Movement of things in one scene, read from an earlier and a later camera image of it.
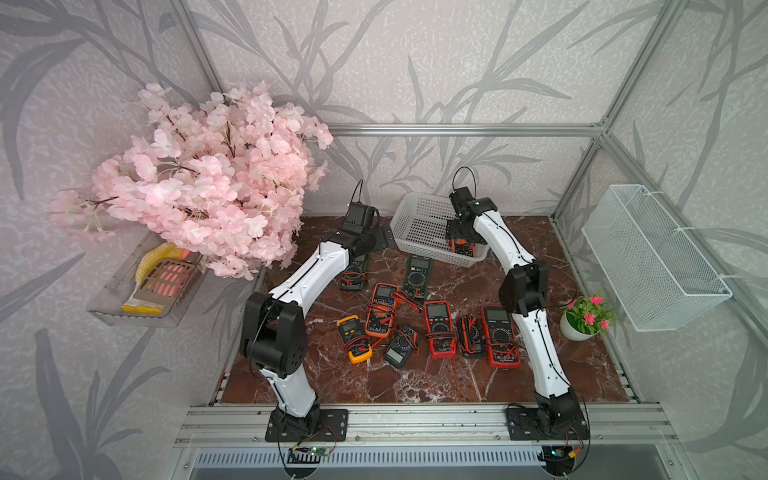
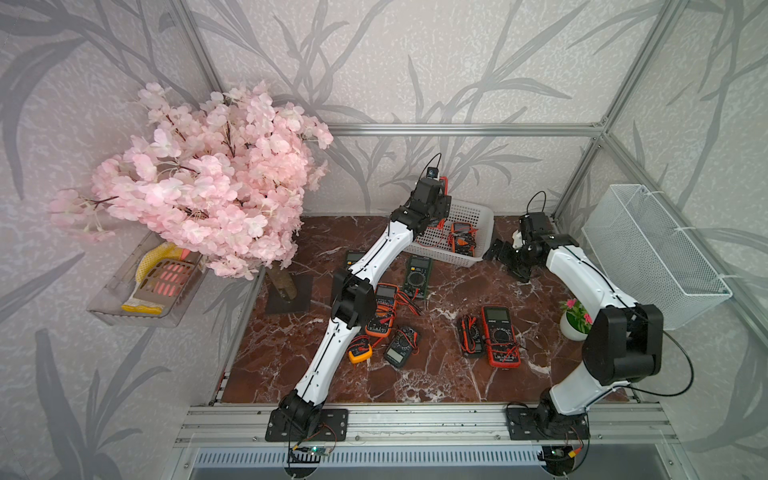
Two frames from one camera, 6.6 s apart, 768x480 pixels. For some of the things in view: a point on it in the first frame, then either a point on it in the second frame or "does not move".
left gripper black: (381, 241) -> (444, 207)
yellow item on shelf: (155, 255) does not move
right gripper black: (451, 230) -> (520, 273)
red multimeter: (439, 328) -> (445, 185)
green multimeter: (417, 276) does not move
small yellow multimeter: (355, 340) does not move
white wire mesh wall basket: (660, 278) does not move
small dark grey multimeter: (404, 343) does not move
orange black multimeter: (463, 246) does not move
